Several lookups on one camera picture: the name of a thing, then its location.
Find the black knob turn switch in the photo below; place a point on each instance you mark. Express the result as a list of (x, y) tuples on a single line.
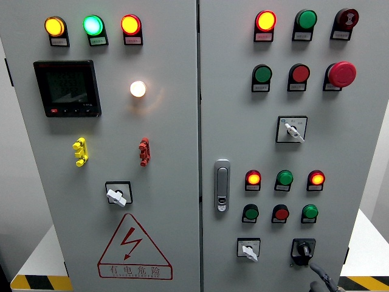
[(304, 250)]

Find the black cabinet hinge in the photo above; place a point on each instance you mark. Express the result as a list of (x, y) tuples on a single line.
[(66, 269), (9, 71), (346, 256)]

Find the black yellow striped tape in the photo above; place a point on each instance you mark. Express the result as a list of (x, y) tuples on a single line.
[(42, 283), (364, 283)]

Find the small label plate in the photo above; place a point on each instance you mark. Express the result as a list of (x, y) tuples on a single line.
[(307, 221), (314, 187), (59, 42), (248, 221), (278, 221), (263, 36), (133, 40), (253, 187), (302, 36), (297, 87), (98, 40), (331, 87), (281, 188), (341, 35), (260, 87)]

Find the small green round lamp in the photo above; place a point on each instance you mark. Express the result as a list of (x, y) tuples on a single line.
[(285, 178), (310, 211)]

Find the small red push button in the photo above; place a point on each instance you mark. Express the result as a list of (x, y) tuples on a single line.
[(281, 213)]

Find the small green push button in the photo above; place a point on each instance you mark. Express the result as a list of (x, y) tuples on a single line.
[(251, 213)]

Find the small red round lamp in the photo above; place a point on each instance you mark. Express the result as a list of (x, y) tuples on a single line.
[(317, 178), (253, 178)]

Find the silver door lock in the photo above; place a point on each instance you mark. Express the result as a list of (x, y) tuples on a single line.
[(222, 185)]

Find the pale grey cabinet door with lock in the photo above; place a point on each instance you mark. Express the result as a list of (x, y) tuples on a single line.
[(243, 137)]

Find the red warning triangle sticker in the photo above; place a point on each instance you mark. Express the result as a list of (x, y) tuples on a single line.
[(135, 270)]

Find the large red stop button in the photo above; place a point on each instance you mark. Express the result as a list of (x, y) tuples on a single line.
[(343, 74)]

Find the large red push button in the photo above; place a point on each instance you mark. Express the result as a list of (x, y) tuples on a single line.
[(300, 73)]

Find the pale grey cabinet door with display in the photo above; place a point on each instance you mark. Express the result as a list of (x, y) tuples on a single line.
[(170, 137)]

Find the large green push button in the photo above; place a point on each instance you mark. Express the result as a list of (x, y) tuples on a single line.
[(263, 74)]

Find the large green round lamp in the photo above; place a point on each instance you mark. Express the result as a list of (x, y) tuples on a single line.
[(307, 19)]

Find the dark red buzzer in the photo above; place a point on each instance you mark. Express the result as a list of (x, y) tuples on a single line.
[(348, 18)]

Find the large red round lamp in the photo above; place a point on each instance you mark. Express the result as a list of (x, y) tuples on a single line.
[(266, 20), (130, 24)]

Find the white round lamp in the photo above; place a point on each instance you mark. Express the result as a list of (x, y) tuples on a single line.
[(138, 88)]

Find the black display meter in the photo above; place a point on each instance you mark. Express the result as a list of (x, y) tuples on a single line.
[(67, 88)]

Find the bright green round lamp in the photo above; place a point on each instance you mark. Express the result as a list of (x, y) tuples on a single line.
[(93, 25)]

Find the yellow round lamp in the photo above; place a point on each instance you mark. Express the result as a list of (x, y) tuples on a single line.
[(54, 26)]

